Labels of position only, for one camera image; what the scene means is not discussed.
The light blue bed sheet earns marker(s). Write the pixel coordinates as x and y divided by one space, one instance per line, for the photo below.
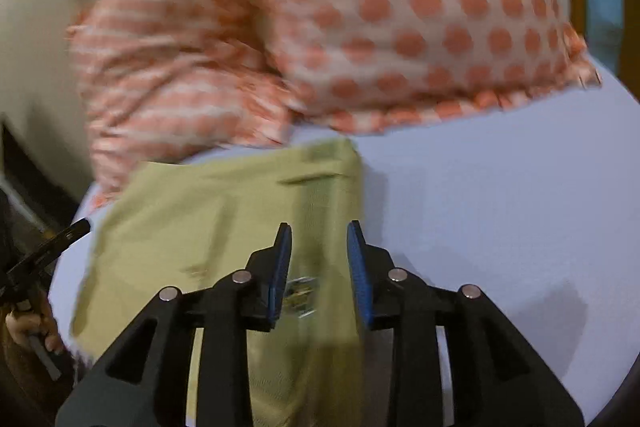
490 217

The person's left hand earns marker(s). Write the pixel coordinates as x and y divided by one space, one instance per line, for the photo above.
30 324

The orange striped pillow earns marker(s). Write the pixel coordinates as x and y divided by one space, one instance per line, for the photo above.
165 72

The orange polka dot pillow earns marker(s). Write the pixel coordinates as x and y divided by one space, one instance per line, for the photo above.
400 7

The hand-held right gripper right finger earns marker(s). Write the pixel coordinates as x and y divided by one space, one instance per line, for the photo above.
358 277

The olive green pants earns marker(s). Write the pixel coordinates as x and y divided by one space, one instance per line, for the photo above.
210 227

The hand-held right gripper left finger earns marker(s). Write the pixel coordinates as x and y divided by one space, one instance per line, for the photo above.
280 277

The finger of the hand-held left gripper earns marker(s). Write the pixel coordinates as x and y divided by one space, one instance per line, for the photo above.
65 237

